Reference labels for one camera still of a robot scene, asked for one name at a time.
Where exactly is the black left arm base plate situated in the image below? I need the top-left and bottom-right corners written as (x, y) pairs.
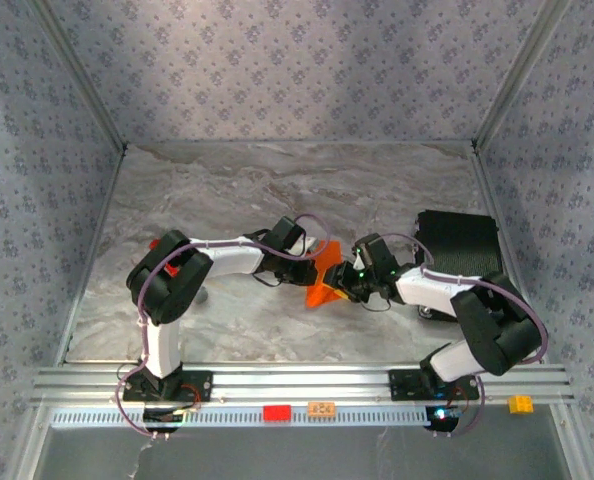
top-left (121, 370), bottom-right (214, 403)

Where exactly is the yellow toy brick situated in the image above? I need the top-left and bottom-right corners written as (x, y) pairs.
top-left (507, 394), bottom-right (535, 415)

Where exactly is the black ribbed tray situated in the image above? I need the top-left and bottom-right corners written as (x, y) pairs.
top-left (415, 209), bottom-right (503, 291)

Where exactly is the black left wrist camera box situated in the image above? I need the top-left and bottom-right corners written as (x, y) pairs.
top-left (266, 215), bottom-right (323, 254)

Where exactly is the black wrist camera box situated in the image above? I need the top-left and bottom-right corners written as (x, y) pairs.
top-left (266, 215), bottom-right (323, 254)
top-left (352, 232), bottom-right (398, 274)

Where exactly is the aluminium frame post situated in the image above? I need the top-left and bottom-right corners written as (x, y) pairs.
top-left (471, 0), bottom-right (571, 151)

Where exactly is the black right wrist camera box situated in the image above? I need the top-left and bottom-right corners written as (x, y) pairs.
top-left (352, 232), bottom-right (398, 274)

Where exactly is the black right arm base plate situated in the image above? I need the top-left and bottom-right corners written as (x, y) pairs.
top-left (387, 368), bottom-right (481, 402)

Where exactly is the orange cloth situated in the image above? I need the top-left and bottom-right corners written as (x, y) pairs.
top-left (304, 240), bottom-right (351, 307)

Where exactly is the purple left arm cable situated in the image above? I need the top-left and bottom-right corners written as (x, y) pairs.
top-left (114, 213), bottom-right (332, 441)

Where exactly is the aluminium mounting rail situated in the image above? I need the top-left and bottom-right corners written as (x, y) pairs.
top-left (29, 363), bottom-right (576, 407)

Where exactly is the red toy brick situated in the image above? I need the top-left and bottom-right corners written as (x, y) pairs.
top-left (262, 404), bottom-right (293, 423)

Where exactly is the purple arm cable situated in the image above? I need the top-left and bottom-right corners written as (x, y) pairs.
top-left (114, 213), bottom-right (332, 441)
top-left (376, 232), bottom-right (549, 439)

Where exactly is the white slotted cable duct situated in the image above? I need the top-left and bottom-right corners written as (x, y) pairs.
top-left (49, 405), bottom-right (433, 429)

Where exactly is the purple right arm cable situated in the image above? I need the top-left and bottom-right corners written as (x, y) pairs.
top-left (376, 232), bottom-right (549, 439)

